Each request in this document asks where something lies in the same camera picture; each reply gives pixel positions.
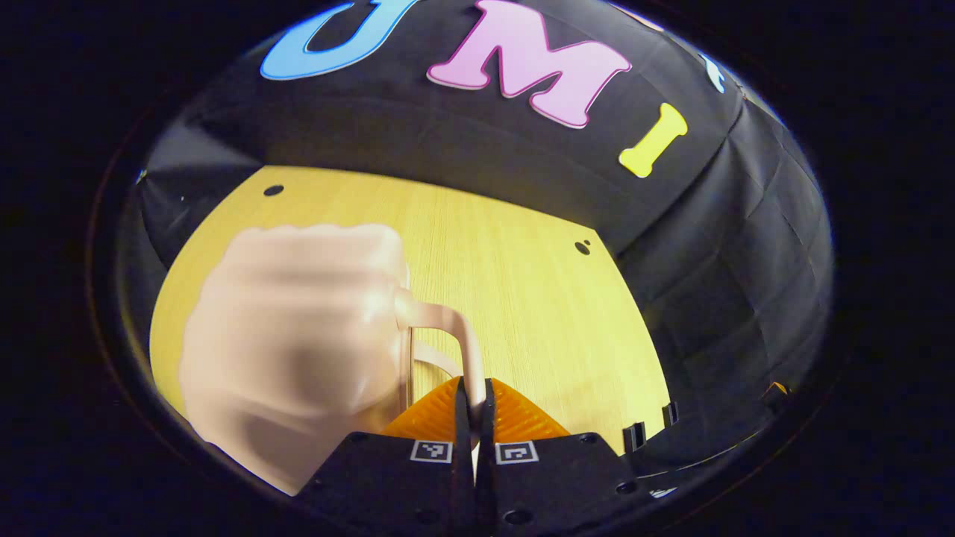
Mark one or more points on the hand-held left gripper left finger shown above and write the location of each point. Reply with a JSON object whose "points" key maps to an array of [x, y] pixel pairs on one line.
{"points": [[462, 418]]}

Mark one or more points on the black backdrop cloth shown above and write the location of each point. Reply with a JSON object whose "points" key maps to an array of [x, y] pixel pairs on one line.
{"points": [[448, 134]]}

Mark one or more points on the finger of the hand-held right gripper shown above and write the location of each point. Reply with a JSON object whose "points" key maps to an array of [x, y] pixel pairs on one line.
{"points": [[776, 388]]}

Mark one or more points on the black table edge bracket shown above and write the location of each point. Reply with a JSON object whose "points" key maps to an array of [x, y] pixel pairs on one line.
{"points": [[634, 438], [671, 415]]}

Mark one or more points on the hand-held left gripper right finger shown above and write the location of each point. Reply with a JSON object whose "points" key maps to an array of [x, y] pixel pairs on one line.
{"points": [[489, 418]]}

